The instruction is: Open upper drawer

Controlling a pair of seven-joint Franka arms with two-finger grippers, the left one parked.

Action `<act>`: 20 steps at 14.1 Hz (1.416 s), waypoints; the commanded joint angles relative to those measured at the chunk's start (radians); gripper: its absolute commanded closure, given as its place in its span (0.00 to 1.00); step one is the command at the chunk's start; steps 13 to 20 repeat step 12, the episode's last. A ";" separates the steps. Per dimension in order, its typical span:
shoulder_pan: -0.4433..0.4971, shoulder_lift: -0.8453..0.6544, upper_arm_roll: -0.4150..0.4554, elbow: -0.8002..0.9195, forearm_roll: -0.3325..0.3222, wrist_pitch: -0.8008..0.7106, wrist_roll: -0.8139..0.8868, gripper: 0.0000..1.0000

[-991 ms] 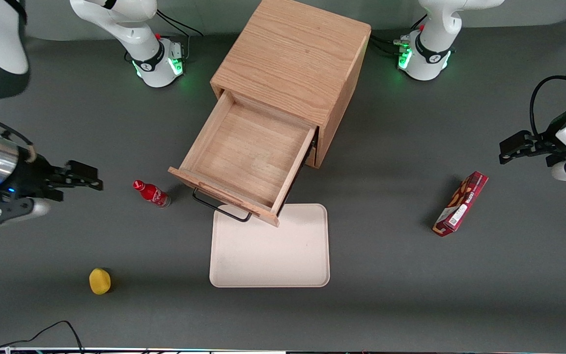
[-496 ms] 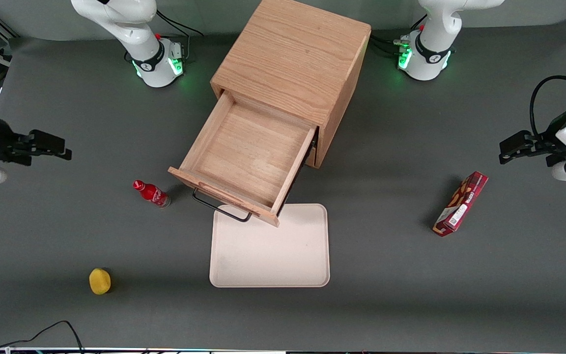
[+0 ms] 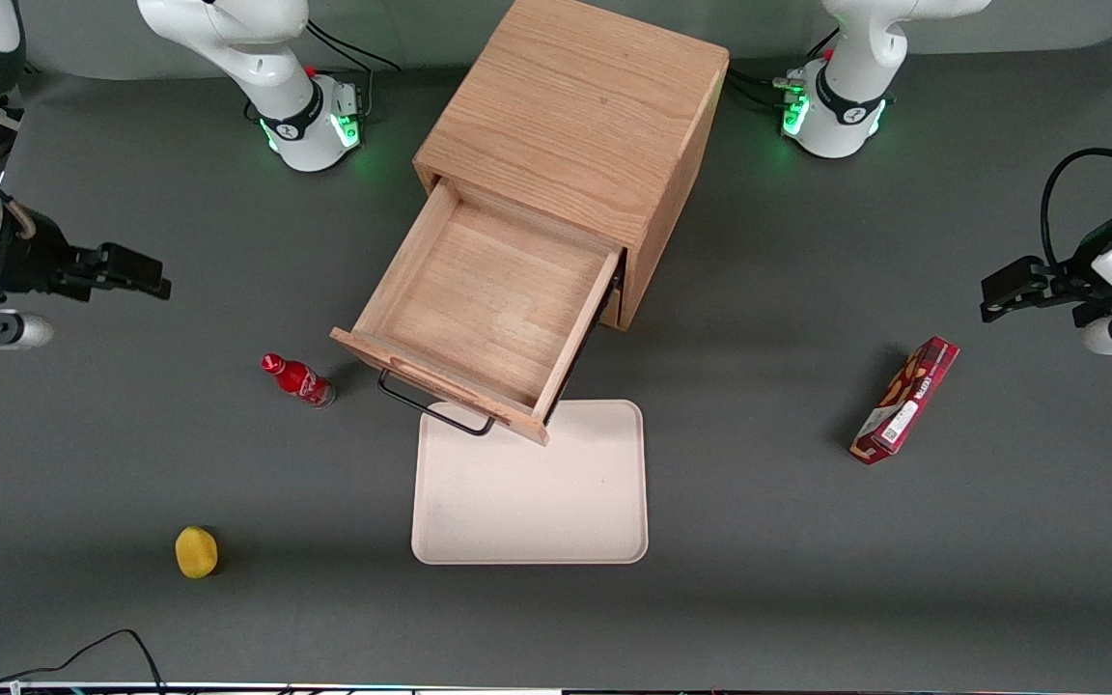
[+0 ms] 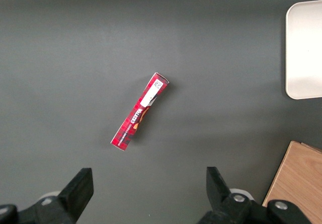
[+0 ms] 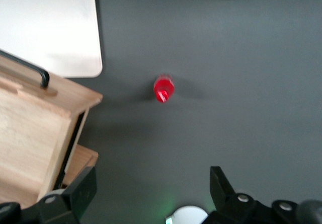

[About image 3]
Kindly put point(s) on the white rectangular plastic tray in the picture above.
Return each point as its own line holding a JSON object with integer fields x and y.
{"x": 527, "y": 502}

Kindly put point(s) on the red snack box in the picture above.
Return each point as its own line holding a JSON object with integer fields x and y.
{"x": 905, "y": 401}

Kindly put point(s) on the yellow round fruit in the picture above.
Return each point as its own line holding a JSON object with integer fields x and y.
{"x": 196, "y": 552}

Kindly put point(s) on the wooden drawer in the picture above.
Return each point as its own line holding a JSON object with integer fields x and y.
{"x": 488, "y": 290}

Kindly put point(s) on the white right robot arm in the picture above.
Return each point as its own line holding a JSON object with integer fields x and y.
{"x": 266, "y": 58}

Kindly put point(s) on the small red soda bottle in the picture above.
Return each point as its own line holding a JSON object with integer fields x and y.
{"x": 297, "y": 379}

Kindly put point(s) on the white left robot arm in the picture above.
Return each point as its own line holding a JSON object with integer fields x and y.
{"x": 846, "y": 116}

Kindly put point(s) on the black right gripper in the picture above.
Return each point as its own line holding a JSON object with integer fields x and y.
{"x": 32, "y": 263}

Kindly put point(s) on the wooden drawer cabinet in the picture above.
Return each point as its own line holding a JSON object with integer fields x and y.
{"x": 585, "y": 106}

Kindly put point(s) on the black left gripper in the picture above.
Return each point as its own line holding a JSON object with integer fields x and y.
{"x": 1077, "y": 281}

